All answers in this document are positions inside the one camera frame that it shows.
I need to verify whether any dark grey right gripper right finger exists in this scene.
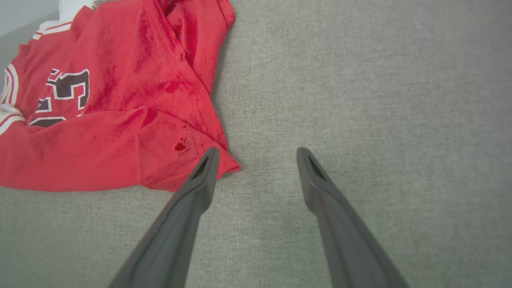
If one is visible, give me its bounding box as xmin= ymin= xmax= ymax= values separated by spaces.
xmin=296 ymin=147 xmax=409 ymax=288

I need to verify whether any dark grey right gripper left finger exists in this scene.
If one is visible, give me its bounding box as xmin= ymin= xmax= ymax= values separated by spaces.
xmin=108 ymin=147 xmax=221 ymax=288

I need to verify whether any red basketball jersey white trim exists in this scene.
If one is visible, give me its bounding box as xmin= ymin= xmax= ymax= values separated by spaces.
xmin=0 ymin=0 xmax=242 ymax=192

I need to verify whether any grey fabric sofa cushion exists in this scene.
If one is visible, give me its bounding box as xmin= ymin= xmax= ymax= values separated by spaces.
xmin=0 ymin=0 xmax=512 ymax=288

